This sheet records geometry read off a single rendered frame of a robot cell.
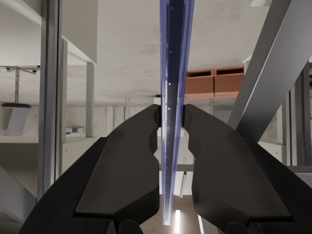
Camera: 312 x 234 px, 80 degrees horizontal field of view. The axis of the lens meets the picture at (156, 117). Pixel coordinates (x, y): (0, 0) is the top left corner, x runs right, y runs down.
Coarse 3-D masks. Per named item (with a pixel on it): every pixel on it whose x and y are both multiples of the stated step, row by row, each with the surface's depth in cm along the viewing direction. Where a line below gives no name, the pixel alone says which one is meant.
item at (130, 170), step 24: (144, 120) 10; (120, 144) 9; (144, 144) 9; (96, 168) 7; (120, 168) 7; (144, 168) 7; (96, 192) 6; (120, 192) 6; (144, 192) 6; (120, 216) 6; (144, 216) 7
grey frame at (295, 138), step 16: (304, 80) 50; (288, 96) 53; (304, 96) 50; (288, 112) 53; (304, 112) 50; (288, 128) 53; (304, 128) 50; (288, 144) 53; (304, 144) 50; (288, 160) 53; (304, 160) 50
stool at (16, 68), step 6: (0, 66) 277; (6, 66) 281; (18, 72) 291; (30, 72) 312; (18, 78) 290; (18, 84) 290; (18, 90) 290; (18, 96) 290; (18, 102) 290; (12, 108) 299; (18, 108) 298; (24, 108) 298
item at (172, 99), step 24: (168, 0) 7; (192, 0) 7; (168, 24) 8; (168, 48) 9; (168, 72) 10; (168, 96) 11; (168, 120) 12; (168, 144) 14; (168, 168) 17; (168, 192) 21; (168, 216) 27
